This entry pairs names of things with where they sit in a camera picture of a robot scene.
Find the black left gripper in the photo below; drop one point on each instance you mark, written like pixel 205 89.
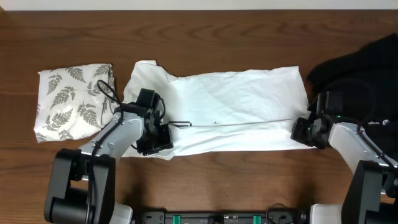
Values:
pixel 166 142

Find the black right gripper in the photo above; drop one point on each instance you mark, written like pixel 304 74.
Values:
pixel 297 135

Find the white printed t-shirt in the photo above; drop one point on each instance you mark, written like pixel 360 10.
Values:
pixel 253 110

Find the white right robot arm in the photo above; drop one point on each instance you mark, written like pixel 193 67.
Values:
pixel 374 173

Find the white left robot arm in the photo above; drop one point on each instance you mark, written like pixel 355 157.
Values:
pixel 82 182

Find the black garment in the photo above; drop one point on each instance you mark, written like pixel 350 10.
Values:
pixel 367 79

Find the fern-print fabric bag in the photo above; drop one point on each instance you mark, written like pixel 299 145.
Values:
pixel 70 103

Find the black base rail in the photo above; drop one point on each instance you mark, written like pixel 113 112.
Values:
pixel 275 214

